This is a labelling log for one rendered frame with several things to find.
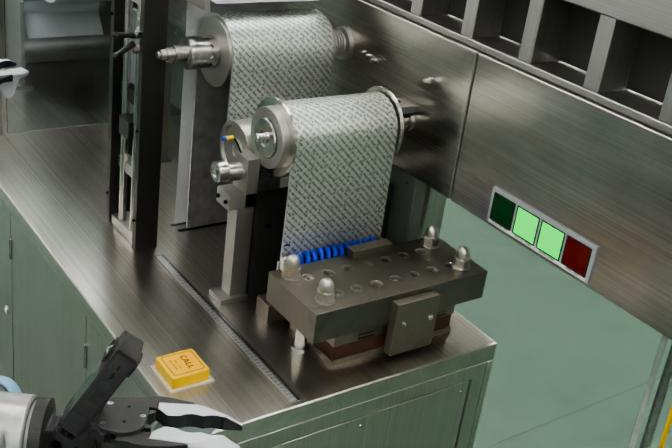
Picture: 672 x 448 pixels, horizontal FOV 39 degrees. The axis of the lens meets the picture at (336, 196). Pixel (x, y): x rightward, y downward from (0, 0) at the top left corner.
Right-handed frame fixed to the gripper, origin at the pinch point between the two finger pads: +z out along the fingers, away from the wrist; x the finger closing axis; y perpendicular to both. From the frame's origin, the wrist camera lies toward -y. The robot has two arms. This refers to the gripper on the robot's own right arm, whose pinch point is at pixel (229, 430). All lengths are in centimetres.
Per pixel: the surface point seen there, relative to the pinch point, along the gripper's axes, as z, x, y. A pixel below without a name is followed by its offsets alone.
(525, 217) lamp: 47, -69, -6
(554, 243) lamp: 51, -63, -4
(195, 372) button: -8, -57, 24
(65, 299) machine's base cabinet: -39, -99, 32
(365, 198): 20, -87, -1
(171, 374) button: -11, -55, 24
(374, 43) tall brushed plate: 20, -109, -28
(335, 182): 14, -83, -5
